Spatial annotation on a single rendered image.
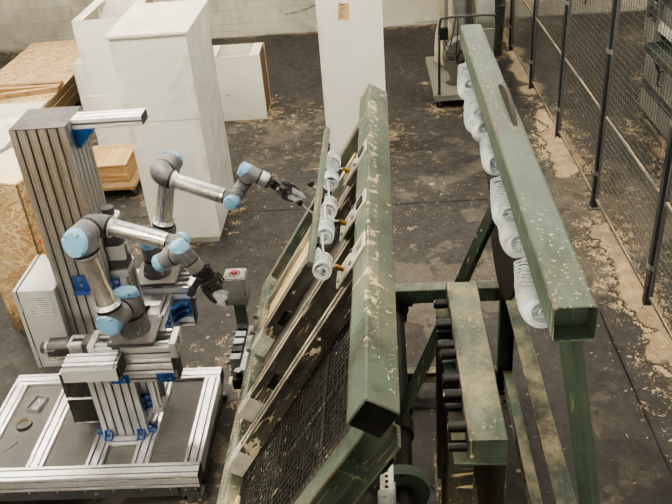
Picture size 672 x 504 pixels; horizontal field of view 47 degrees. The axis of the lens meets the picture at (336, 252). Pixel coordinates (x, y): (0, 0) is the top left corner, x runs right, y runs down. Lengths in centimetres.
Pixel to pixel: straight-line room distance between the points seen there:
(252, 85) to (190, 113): 275
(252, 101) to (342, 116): 158
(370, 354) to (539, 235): 53
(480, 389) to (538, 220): 47
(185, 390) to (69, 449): 71
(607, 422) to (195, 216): 350
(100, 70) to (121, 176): 110
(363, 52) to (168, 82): 207
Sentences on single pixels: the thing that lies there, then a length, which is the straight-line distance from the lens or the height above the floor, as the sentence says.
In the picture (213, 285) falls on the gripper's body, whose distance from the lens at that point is 331.
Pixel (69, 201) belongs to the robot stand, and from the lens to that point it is 372.
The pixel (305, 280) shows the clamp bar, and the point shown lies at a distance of 348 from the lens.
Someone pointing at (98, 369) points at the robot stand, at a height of 95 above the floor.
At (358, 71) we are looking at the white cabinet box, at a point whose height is 87.
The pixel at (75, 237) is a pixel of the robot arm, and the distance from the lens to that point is 343.
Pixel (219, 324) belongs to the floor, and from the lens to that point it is 555.
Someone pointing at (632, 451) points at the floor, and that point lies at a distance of 463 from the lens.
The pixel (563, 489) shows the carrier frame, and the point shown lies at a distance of 331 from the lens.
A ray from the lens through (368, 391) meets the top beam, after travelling 194.
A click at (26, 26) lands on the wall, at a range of 1275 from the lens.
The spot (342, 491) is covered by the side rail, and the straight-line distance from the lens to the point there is 226.
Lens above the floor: 324
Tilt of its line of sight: 32 degrees down
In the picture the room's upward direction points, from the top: 5 degrees counter-clockwise
